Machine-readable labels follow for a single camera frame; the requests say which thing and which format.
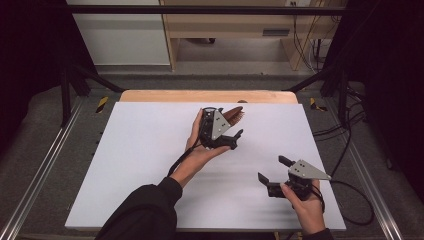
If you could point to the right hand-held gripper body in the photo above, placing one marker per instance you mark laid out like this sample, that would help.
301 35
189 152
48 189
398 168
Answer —
300 181

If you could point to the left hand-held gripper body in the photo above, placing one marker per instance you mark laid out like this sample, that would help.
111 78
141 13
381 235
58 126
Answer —
216 128

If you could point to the brown wooden hairbrush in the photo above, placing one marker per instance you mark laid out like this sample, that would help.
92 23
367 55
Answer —
234 115

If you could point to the person's right hand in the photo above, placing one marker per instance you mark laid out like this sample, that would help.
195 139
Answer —
308 210

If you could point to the person's left hand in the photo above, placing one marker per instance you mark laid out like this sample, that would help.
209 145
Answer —
198 158

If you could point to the light wooden table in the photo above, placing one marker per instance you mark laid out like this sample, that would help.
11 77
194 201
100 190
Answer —
200 96

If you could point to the yellow black tape mark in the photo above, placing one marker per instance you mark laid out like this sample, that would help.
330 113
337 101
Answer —
102 104
314 104

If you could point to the black metal stand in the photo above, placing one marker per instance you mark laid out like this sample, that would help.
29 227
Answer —
341 96
65 96

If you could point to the wooden desk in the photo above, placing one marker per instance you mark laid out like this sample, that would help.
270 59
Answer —
233 25

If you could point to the white board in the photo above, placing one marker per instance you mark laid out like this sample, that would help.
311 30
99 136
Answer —
133 150

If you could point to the black horizontal bar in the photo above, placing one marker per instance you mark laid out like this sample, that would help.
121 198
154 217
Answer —
200 9

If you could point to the white cabinet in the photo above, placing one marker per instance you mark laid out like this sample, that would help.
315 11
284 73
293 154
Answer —
123 40

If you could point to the black curtain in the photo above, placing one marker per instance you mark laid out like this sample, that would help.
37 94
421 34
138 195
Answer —
393 83
30 66

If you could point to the aluminium floor rail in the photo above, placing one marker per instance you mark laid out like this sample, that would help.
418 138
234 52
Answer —
370 186
43 166

